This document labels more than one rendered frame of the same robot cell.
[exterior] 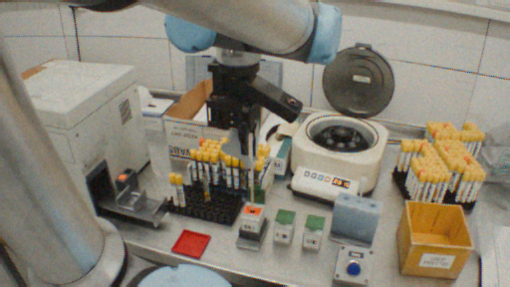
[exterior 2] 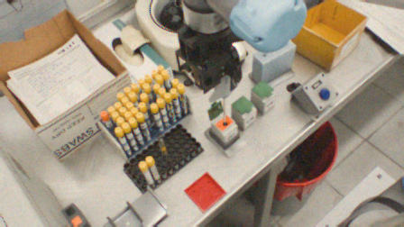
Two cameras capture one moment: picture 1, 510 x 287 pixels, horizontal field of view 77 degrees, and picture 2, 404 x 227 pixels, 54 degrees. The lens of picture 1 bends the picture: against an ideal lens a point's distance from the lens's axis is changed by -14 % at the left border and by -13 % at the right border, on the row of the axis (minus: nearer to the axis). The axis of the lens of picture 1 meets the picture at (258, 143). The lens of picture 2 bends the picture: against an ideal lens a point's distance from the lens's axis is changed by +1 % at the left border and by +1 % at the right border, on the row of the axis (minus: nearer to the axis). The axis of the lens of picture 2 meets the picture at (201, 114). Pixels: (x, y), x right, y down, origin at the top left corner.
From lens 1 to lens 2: 0.56 m
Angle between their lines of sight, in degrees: 42
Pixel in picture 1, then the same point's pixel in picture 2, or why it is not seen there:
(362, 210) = (283, 53)
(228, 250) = (230, 166)
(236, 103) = (227, 55)
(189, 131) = (73, 118)
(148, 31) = not seen: outside the picture
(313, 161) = not seen: hidden behind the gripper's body
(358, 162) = not seen: hidden behind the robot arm
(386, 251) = (302, 66)
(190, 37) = (289, 33)
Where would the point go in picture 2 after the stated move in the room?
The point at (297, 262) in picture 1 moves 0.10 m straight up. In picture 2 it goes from (274, 125) to (278, 102)
